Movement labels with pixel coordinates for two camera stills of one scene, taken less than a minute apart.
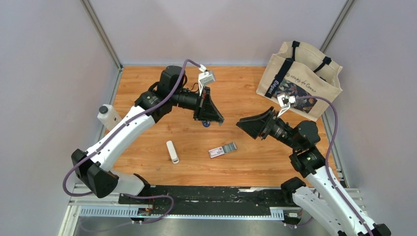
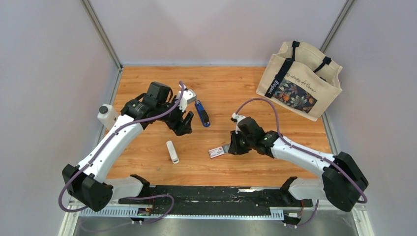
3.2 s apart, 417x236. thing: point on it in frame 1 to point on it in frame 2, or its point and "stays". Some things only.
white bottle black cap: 107,116 stays
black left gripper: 207,111 to 181,126
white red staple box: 216,152 stays
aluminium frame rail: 90,206 stays
